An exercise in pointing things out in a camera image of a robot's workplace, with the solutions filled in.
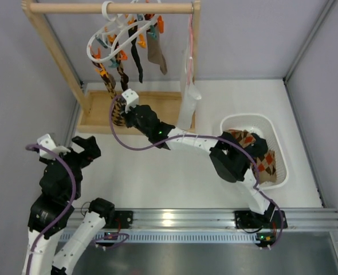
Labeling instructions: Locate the tan brown argyle sock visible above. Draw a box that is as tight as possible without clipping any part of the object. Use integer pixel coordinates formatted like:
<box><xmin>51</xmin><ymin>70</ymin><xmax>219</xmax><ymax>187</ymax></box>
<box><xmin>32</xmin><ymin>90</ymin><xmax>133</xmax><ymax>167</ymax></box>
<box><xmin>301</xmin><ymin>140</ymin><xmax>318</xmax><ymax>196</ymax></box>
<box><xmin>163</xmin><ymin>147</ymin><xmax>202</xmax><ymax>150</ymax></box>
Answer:
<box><xmin>97</xmin><ymin>64</ymin><xmax>125</xmax><ymax>127</ymax></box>

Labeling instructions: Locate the white plastic clip hanger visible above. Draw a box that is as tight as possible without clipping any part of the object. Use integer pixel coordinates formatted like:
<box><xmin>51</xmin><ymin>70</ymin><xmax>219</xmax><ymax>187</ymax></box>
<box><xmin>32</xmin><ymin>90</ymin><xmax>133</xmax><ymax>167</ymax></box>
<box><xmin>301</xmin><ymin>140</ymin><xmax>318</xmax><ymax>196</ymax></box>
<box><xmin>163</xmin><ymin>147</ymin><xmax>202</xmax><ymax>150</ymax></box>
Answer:
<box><xmin>87</xmin><ymin>1</ymin><xmax>164</xmax><ymax>63</ymax></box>

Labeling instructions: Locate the black sock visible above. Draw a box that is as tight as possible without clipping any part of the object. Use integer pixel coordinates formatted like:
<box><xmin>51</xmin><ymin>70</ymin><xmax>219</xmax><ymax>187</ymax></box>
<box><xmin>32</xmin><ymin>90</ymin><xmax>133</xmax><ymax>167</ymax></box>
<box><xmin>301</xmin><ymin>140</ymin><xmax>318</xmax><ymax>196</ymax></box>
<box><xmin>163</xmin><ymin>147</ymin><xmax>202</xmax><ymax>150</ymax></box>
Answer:
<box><xmin>128</xmin><ymin>26</ymin><xmax>143</xmax><ymax>83</ymax></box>

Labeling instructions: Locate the orange brown argyle sock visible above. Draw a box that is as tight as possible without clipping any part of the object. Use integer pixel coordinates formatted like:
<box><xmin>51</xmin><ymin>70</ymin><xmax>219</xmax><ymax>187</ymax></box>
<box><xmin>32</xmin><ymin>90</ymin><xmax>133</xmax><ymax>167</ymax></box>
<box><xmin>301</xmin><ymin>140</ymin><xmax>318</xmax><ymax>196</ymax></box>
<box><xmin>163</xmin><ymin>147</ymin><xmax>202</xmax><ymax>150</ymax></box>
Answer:
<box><xmin>114</xmin><ymin>51</ymin><xmax>129</xmax><ymax>91</ymax></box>

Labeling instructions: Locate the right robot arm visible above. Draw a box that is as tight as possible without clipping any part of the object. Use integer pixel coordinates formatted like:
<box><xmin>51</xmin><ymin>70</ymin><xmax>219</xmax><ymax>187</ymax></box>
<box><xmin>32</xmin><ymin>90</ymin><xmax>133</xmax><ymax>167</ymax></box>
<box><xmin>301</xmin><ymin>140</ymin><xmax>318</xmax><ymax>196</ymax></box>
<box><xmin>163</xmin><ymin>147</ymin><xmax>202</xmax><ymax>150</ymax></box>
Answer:
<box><xmin>121</xmin><ymin>105</ymin><xmax>286</xmax><ymax>229</ymax></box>

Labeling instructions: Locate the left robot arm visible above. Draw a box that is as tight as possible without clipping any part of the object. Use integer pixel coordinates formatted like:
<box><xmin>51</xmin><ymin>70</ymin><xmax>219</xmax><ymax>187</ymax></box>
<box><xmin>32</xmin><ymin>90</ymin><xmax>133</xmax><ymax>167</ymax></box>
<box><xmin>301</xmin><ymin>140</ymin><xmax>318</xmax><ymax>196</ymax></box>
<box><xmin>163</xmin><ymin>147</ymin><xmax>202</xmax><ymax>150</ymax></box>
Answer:
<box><xmin>22</xmin><ymin>134</ymin><xmax>115</xmax><ymax>274</ymax></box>

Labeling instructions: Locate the taupe sock on hanger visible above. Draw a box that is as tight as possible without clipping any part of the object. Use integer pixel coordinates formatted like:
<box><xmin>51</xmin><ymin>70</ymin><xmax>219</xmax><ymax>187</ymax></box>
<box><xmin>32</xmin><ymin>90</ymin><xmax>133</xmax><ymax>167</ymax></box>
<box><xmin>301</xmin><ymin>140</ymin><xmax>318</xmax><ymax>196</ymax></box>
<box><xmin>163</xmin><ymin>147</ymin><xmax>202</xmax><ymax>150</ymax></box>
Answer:
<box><xmin>146</xmin><ymin>33</ymin><xmax>167</xmax><ymax>75</ymax></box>

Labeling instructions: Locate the pink hanger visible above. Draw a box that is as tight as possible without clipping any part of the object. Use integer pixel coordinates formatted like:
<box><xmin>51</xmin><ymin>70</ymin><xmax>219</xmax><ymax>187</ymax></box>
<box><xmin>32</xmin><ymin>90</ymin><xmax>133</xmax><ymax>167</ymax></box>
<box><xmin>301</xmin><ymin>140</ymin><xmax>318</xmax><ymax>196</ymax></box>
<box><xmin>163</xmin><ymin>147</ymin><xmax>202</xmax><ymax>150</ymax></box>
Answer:
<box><xmin>186</xmin><ymin>14</ymin><xmax>193</xmax><ymax>85</ymax></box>

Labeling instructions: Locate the socks pile in basket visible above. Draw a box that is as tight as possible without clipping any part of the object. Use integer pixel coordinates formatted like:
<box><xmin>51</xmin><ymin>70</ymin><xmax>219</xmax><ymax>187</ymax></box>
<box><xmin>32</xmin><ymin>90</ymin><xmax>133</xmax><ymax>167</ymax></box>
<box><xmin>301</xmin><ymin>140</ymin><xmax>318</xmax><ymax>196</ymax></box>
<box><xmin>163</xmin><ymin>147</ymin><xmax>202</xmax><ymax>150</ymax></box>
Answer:
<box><xmin>226</xmin><ymin>129</ymin><xmax>277</xmax><ymax>184</ymax></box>

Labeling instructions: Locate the wooden clothes rack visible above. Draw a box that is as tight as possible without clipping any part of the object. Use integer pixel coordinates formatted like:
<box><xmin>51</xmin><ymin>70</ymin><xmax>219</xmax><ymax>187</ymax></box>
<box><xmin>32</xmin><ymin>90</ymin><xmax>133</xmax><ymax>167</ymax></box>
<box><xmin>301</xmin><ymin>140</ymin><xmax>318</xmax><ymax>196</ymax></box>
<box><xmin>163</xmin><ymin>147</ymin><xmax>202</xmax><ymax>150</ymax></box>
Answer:
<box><xmin>21</xmin><ymin>1</ymin><xmax>201</xmax><ymax>134</ymax></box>

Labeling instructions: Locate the white hanging garment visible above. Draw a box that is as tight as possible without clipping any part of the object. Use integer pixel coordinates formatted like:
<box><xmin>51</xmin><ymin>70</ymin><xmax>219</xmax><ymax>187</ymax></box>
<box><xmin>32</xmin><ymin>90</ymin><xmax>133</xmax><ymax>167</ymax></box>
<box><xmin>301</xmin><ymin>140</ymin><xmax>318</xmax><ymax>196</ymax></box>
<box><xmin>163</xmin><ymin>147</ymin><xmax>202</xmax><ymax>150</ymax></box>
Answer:
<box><xmin>176</xmin><ymin>41</ymin><xmax>202</xmax><ymax>130</ymax></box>

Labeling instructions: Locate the white plastic basket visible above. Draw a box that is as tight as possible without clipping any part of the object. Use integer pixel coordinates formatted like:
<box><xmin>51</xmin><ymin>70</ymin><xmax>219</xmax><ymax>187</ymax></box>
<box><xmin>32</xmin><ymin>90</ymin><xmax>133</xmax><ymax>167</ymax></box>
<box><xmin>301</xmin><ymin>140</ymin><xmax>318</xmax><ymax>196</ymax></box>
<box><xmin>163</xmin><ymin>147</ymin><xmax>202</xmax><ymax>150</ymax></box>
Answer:
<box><xmin>219</xmin><ymin>113</ymin><xmax>288</xmax><ymax>190</ymax></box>

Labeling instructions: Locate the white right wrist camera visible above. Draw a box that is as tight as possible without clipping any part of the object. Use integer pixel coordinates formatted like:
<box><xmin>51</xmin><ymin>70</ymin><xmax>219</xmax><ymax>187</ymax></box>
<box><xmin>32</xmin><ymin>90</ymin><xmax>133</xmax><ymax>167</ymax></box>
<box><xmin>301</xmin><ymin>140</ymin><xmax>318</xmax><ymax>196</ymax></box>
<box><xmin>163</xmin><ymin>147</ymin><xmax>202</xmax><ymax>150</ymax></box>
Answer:
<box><xmin>121</xmin><ymin>89</ymin><xmax>139</xmax><ymax>113</ymax></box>

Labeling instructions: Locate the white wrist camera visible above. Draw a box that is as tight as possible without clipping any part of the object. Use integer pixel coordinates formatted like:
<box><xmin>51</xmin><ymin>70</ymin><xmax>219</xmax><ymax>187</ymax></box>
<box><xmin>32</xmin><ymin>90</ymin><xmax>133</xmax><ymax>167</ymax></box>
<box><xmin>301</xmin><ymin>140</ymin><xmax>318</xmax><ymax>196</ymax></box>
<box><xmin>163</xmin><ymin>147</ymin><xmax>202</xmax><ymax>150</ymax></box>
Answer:
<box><xmin>121</xmin><ymin>89</ymin><xmax>139</xmax><ymax>113</ymax></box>
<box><xmin>37</xmin><ymin>133</ymin><xmax>70</xmax><ymax>160</ymax></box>

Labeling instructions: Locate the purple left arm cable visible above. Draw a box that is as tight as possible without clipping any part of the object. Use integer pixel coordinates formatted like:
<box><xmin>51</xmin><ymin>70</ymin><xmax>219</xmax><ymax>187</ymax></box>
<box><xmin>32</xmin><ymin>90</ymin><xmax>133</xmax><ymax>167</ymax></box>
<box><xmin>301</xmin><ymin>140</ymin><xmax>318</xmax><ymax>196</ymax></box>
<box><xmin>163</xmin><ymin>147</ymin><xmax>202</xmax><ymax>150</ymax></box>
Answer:
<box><xmin>25</xmin><ymin>143</ymin><xmax>77</xmax><ymax>275</ymax></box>

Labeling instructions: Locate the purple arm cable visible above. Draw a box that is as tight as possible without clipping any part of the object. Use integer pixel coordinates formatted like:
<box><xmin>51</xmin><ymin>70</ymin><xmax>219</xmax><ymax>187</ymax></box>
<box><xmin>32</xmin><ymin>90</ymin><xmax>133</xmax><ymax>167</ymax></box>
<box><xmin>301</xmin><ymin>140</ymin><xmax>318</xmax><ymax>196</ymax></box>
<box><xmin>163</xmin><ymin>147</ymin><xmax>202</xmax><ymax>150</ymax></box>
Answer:
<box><xmin>109</xmin><ymin>95</ymin><xmax>284</xmax><ymax>247</ymax></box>
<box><xmin>25</xmin><ymin>143</ymin><xmax>77</xmax><ymax>275</ymax></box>

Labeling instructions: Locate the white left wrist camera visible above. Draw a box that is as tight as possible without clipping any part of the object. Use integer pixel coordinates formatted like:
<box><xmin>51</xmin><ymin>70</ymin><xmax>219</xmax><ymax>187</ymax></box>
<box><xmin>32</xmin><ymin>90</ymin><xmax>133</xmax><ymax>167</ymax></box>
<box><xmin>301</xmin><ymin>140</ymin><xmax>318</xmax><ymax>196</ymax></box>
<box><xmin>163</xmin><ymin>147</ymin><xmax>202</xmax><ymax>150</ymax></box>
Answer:
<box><xmin>37</xmin><ymin>133</ymin><xmax>70</xmax><ymax>160</ymax></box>

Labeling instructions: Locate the aluminium mounting rail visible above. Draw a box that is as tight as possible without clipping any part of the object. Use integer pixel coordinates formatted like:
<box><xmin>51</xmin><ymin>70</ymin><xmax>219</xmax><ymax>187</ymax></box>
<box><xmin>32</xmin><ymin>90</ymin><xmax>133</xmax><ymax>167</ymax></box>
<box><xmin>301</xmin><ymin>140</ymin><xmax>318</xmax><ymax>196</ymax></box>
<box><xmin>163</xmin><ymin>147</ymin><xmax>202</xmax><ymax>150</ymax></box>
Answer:
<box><xmin>61</xmin><ymin>208</ymin><xmax>338</xmax><ymax>243</ymax></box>

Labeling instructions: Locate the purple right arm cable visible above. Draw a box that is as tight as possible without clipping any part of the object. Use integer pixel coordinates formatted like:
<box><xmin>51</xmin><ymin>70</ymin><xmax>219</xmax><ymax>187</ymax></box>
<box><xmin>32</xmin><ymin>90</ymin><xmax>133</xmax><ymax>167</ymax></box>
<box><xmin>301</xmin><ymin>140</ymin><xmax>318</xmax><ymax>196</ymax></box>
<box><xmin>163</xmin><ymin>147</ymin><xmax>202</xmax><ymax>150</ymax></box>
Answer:
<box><xmin>109</xmin><ymin>95</ymin><xmax>284</xmax><ymax>247</ymax></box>

